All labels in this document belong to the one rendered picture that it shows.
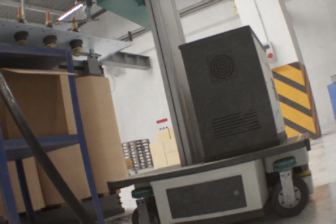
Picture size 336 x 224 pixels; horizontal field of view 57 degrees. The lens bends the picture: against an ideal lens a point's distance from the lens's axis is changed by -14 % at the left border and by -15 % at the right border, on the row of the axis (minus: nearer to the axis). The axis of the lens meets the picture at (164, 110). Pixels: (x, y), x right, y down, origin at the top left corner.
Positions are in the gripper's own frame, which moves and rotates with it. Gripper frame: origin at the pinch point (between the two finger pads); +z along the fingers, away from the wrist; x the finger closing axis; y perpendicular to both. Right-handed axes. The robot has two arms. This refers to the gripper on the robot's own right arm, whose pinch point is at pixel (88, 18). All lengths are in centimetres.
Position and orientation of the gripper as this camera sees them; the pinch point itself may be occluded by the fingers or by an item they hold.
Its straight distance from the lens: 267.5
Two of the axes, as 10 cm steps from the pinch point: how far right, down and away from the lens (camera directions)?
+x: -4.4, 2.1, 8.7
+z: 2.1, 9.7, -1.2
